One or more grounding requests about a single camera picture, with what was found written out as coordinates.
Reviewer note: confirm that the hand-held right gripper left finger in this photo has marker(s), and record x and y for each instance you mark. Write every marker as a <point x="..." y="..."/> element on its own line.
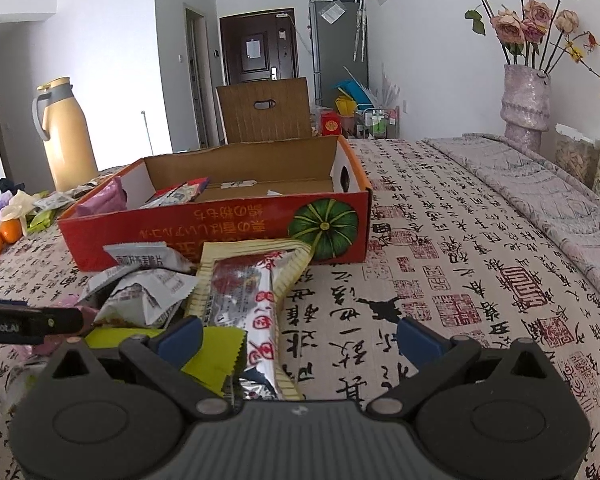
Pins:
<point x="180" y="337"/>

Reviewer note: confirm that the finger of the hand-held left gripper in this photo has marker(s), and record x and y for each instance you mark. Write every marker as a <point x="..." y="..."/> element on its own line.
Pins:
<point x="65" y="320"/>

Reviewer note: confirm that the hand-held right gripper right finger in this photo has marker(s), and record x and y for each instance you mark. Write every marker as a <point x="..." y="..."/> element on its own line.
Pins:
<point x="420" y="340"/>

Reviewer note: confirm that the plain green snack packet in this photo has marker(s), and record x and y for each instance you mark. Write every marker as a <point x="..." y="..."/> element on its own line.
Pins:
<point x="210" y="365"/>

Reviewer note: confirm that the clear red snack bar packet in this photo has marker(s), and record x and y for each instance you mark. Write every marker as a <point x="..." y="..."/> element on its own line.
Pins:
<point x="252" y="310"/>

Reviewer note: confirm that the white black-label snack packet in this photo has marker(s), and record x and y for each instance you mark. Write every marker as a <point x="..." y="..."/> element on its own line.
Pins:
<point x="140" y="257"/>

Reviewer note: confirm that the red cardboard box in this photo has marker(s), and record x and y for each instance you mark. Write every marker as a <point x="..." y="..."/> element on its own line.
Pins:
<point x="220" y="230"/>

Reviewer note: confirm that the beige snack packet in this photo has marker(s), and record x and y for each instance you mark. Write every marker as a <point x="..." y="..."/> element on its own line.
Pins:
<point x="260" y="246"/>

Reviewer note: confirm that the silver red snack bag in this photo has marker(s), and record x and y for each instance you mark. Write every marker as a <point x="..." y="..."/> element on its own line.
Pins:
<point x="175" y="196"/>

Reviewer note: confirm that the small green snack packet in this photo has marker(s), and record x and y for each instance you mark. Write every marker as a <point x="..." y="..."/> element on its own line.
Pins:
<point x="42" y="218"/>

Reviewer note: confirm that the small white snack packet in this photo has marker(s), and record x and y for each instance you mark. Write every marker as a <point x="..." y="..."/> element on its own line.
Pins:
<point x="55" y="201"/>

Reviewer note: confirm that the cream crumpled wrapper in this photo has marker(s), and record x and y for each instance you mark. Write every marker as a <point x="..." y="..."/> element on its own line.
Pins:
<point x="17" y="207"/>

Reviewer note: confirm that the small grey snack packet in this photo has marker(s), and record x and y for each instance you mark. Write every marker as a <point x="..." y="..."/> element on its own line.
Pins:
<point x="87" y="190"/>

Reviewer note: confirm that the dark cloth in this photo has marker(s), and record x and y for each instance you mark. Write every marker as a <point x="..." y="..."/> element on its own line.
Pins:
<point x="7" y="186"/>

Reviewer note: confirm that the yellow thermos jug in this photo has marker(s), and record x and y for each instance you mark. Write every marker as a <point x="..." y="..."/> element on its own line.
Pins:
<point x="70" y="145"/>

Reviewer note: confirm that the grey patterned cloth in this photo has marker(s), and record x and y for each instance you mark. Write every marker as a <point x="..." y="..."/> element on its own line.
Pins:
<point x="520" y="185"/>

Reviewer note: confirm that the white pole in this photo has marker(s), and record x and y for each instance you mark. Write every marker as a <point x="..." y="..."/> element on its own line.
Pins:
<point x="144" y="132"/>

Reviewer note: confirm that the red gift box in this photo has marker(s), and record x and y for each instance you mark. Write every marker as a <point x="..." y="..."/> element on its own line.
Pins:
<point x="332" y="122"/>

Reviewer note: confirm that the glass jar white lid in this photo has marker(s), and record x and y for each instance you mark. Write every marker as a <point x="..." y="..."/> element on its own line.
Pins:
<point x="572" y="157"/>

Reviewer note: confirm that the yellow bag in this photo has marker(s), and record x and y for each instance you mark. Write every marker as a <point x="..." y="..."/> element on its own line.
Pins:
<point x="346" y="106"/>

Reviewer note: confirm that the pale dried grass bunch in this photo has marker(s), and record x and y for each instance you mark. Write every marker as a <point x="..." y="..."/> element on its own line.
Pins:
<point x="387" y="92"/>

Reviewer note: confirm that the pink textured vase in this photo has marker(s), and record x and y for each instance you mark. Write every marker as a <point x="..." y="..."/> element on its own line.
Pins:
<point x="525" y="105"/>

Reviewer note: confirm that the grey interior door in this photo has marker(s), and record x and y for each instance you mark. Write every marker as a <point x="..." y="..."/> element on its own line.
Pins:
<point x="196" y="80"/>

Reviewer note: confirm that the grey refrigerator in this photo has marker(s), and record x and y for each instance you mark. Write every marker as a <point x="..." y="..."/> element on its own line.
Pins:
<point x="332" y="60"/>

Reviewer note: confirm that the white door notice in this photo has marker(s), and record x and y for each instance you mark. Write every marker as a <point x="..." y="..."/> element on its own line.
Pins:
<point x="252" y="49"/>

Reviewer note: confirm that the dark brown entrance door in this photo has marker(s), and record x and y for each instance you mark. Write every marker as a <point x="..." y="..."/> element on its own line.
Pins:
<point x="280" y="55"/>

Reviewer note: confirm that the white umbrella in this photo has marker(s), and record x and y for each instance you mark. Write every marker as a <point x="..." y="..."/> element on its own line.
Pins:
<point x="362" y="25"/>

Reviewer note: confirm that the dried pink rose bouquet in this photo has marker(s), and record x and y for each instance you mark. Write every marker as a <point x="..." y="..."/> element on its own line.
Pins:
<point x="507" y="27"/>

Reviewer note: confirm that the yellow flower branches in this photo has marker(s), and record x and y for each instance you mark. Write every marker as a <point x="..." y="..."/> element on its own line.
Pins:
<point x="575" y="52"/>

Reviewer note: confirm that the white paper sheet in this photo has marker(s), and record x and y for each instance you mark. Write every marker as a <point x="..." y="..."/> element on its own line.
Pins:
<point x="332" y="11"/>

